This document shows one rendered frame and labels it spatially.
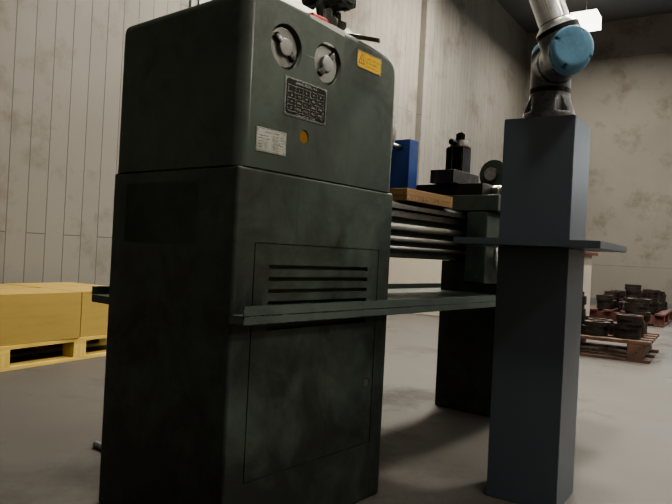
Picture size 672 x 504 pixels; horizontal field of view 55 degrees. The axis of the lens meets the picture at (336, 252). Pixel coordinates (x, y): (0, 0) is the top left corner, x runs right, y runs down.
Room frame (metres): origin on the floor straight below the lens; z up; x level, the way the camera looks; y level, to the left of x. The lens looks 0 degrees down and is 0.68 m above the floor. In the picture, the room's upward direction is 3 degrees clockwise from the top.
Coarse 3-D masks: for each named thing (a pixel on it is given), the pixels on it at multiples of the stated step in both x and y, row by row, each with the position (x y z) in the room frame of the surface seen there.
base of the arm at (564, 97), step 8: (536, 88) 1.87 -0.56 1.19; (544, 88) 1.85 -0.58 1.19; (552, 88) 1.84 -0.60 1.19; (560, 88) 1.84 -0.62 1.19; (568, 88) 1.86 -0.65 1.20; (536, 96) 1.87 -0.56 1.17; (544, 96) 1.85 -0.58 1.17; (552, 96) 1.84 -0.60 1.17; (560, 96) 1.84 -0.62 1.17; (568, 96) 1.86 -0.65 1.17; (528, 104) 1.89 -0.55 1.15; (536, 104) 1.85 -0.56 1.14; (544, 104) 1.84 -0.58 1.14; (552, 104) 1.83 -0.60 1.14; (560, 104) 1.84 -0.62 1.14; (568, 104) 1.84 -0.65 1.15; (528, 112) 1.87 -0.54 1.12; (536, 112) 1.85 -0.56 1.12; (544, 112) 1.83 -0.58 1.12; (552, 112) 1.82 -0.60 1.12; (560, 112) 1.82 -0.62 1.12; (568, 112) 1.83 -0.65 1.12
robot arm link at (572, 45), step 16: (544, 0) 1.73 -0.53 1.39; (560, 0) 1.72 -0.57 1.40; (544, 16) 1.73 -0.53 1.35; (560, 16) 1.72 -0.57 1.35; (544, 32) 1.73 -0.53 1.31; (560, 32) 1.69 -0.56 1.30; (576, 32) 1.69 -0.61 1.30; (544, 48) 1.75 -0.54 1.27; (560, 48) 1.70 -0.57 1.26; (576, 48) 1.70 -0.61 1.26; (592, 48) 1.70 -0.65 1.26; (544, 64) 1.78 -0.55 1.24; (560, 64) 1.71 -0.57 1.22; (576, 64) 1.70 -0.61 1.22; (560, 80) 1.81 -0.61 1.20
